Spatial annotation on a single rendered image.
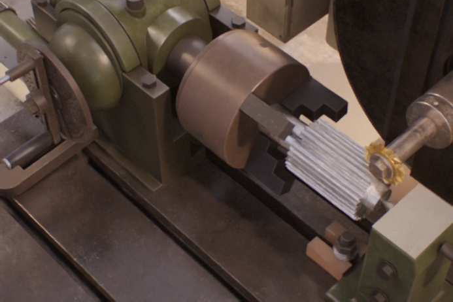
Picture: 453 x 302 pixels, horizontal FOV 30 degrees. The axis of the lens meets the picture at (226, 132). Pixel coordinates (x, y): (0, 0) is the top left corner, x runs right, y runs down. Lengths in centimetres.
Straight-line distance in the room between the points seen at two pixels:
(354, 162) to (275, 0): 45
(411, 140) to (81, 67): 52
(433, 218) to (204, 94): 37
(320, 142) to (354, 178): 8
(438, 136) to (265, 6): 49
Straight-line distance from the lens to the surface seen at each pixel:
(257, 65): 123
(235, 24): 139
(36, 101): 135
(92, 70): 133
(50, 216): 145
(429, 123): 119
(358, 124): 292
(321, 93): 130
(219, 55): 125
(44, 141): 142
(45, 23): 148
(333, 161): 119
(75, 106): 132
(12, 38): 147
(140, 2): 134
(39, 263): 140
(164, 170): 142
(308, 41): 319
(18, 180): 147
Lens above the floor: 216
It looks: 49 degrees down
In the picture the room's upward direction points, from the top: straight up
